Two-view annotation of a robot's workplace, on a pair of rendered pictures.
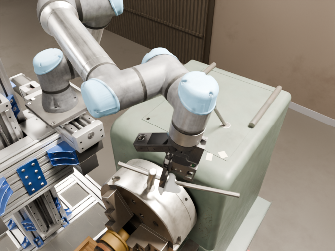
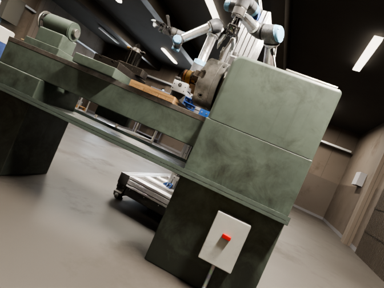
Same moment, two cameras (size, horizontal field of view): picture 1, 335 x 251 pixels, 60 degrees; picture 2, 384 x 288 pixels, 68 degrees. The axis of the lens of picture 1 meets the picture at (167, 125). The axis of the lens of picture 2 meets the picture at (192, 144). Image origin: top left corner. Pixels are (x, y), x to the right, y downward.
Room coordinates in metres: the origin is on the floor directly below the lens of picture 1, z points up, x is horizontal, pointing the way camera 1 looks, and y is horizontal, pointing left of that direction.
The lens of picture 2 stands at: (-0.15, -1.59, 0.72)
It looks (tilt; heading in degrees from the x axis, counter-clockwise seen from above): 1 degrees down; 66
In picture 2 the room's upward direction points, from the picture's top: 24 degrees clockwise
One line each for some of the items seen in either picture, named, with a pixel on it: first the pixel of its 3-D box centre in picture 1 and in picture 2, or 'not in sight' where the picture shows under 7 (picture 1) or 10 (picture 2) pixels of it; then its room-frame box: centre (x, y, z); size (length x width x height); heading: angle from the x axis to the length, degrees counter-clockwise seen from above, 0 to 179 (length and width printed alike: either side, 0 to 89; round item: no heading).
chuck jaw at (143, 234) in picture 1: (152, 242); (198, 75); (0.42, 0.05, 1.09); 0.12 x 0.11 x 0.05; 54
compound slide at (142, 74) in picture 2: not in sight; (131, 70); (0.11, 0.49, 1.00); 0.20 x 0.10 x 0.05; 144
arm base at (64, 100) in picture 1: (58, 93); not in sight; (1.02, 0.47, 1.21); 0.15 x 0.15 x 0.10
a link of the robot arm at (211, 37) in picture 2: not in sight; (206, 50); (0.71, 0.93, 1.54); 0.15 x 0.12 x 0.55; 69
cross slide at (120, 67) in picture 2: not in sight; (121, 72); (0.05, 0.45, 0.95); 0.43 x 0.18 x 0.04; 54
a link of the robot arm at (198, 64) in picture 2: not in sight; (198, 67); (0.66, 0.81, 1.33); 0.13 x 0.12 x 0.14; 69
